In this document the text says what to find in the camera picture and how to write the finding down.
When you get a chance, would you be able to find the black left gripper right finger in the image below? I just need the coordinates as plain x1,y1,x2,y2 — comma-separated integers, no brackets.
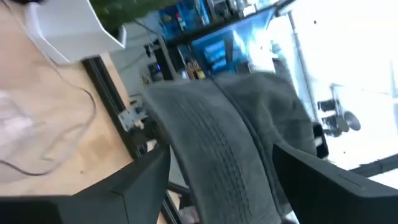
272,142,398,224

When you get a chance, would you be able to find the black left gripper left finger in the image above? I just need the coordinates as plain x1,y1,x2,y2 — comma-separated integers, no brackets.
58,146,172,224

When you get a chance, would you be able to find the dark grey baseball cap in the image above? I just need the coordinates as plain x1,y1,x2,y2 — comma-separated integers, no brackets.
141,72,318,224

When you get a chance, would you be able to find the clear plastic bin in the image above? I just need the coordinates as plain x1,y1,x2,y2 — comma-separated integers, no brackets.
0,40,98,185

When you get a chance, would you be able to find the white plant pot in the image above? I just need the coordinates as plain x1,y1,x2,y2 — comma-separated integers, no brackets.
24,0,127,65

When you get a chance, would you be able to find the blue lit computer screen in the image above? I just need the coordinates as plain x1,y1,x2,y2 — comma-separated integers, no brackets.
191,12,280,79

